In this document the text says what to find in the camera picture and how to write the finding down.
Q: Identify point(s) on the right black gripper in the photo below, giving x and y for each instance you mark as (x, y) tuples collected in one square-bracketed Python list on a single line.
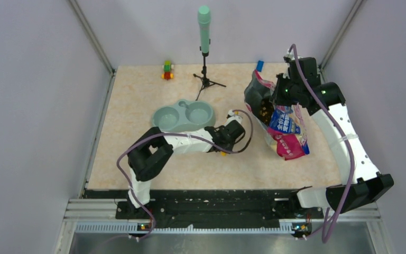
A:
[(276, 98)]

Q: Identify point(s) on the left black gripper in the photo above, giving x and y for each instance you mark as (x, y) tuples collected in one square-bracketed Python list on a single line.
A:
[(230, 147)]

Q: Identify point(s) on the cat food bag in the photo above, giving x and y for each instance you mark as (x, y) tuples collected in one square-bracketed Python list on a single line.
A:
[(283, 126)]

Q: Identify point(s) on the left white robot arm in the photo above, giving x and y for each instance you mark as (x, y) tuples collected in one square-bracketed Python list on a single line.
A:
[(149, 155)]

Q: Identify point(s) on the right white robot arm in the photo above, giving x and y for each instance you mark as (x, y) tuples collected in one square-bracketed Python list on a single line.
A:
[(361, 181)]

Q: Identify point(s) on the green double pet bowl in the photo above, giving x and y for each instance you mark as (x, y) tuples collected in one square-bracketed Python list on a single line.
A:
[(184, 116)]

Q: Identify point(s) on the blue block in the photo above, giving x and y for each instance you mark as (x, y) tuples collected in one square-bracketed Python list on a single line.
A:
[(259, 66)]

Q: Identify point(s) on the black tripod microphone stand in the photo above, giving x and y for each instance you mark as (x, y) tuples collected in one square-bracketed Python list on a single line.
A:
[(205, 81)]

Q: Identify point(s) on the colourful toy block figure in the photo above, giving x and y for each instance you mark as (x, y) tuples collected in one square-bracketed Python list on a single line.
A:
[(167, 68)]

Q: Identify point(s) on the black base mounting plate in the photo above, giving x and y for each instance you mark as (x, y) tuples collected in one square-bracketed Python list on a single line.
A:
[(210, 209)]

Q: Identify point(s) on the green microphone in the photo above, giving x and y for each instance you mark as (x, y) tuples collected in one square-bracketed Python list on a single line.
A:
[(204, 20)]

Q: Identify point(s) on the grey cable duct strip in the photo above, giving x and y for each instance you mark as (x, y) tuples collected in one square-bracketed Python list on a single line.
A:
[(134, 228)]

